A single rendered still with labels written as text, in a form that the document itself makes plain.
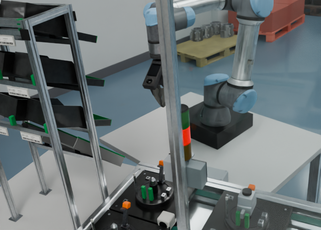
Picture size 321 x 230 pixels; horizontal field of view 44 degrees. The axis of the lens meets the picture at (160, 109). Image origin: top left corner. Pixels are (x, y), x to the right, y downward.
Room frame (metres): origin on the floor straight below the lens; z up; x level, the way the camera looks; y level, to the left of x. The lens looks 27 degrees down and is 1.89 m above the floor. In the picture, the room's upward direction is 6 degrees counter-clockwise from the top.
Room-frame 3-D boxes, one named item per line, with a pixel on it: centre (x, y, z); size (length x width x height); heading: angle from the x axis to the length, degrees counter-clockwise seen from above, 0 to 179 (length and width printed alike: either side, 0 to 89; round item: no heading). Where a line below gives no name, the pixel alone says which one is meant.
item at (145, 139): (1.66, -0.23, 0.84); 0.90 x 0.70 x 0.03; 41
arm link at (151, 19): (1.35, -0.02, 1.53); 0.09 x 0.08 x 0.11; 125
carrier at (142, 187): (1.13, 0.05, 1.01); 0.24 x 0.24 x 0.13; 59
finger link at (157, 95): (1.36, -0.01, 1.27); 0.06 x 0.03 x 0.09; 149
